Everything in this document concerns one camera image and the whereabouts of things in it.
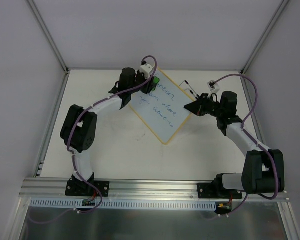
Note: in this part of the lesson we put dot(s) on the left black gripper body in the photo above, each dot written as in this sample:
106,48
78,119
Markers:
145,85

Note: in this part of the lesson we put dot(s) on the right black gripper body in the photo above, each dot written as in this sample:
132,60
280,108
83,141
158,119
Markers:
206,105

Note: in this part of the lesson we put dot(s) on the green whiteboard eraser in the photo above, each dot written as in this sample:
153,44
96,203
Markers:
154,82

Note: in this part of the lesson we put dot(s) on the yellow framed whiteboard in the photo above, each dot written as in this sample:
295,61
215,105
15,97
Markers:
162,110

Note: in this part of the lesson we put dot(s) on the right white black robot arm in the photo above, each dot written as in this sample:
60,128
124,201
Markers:
263,172

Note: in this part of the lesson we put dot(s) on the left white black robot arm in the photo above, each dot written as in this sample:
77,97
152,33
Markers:
79,128

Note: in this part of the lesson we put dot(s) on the black whiteboard foot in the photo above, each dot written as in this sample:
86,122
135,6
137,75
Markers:
189,88

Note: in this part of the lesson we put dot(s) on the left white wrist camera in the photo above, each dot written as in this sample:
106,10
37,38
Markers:
146,69

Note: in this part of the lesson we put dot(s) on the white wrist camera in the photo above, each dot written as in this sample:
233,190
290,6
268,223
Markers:
146,69
213,87

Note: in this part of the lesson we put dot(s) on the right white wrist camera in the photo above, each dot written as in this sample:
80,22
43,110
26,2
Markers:
213,87

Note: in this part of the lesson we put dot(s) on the left aluminium corner post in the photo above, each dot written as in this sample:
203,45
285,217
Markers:
47,34

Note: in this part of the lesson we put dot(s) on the aluminium corner post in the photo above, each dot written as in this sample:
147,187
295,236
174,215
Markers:
47,34
265,34

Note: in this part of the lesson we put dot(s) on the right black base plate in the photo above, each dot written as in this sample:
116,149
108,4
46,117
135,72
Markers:
212,191

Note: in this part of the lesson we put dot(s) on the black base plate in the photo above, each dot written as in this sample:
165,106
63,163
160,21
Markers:
77,188
212,191

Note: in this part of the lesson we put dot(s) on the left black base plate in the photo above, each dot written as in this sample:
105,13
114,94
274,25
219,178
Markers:
77,188

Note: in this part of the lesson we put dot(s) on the right aluminium corner post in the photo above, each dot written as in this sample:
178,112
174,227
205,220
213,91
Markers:
265,34

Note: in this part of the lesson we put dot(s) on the white slotted cable duct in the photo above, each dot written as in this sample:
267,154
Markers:
124,204

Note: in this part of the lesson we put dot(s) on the aluminium mounting rail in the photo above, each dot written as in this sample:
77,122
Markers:
123,189

